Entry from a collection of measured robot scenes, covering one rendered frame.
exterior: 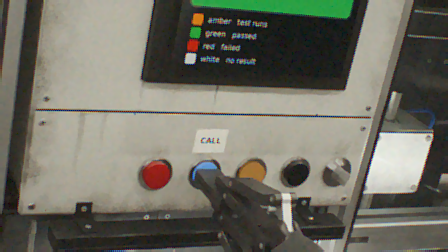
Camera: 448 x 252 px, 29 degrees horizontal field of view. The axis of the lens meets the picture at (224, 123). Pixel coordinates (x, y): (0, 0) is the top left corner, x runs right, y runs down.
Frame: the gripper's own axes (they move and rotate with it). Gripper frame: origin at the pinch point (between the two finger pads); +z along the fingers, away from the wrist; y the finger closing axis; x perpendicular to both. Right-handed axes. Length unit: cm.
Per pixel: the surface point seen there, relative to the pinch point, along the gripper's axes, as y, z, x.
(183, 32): 17.0, 1.9, 6.7
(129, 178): -0.7, 4.2, 8.9
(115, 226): -5.4, 1.9, 10.5
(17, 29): 15.2, 5.2, 22.7
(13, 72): 10.7, 5.2, 22.6
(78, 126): 5.4, 4.2, 15.5
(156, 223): -5.4, 2.3, 5.5
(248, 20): 18.8, 1.9, -0.3
